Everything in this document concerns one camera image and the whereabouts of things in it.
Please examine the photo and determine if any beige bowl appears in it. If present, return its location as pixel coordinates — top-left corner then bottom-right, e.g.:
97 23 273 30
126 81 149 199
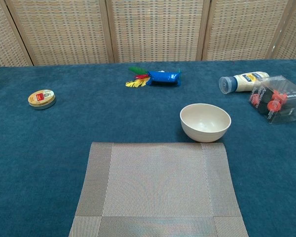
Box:
180 103 232 144

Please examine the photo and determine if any grey-beige woven placemat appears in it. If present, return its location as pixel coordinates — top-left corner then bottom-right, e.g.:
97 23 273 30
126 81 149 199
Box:
68 142 249 237

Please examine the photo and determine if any colourful feather shuttlecock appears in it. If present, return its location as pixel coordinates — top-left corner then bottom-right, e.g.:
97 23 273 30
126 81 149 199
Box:
125 66 152 88

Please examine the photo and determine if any blue table cover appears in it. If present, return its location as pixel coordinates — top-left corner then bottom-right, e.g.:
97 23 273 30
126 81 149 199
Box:
0 58 296 237

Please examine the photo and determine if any mayonnaise squeeze bottle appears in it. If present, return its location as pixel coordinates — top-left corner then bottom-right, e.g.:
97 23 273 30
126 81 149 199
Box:
219 71 270 95

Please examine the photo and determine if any round tin with yellow lid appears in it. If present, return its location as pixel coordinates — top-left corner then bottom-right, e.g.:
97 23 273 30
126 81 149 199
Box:
28 89 57 111

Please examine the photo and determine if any clear box with black-red items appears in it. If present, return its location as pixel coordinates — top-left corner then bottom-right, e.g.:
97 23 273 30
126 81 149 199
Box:
248 75 296 125

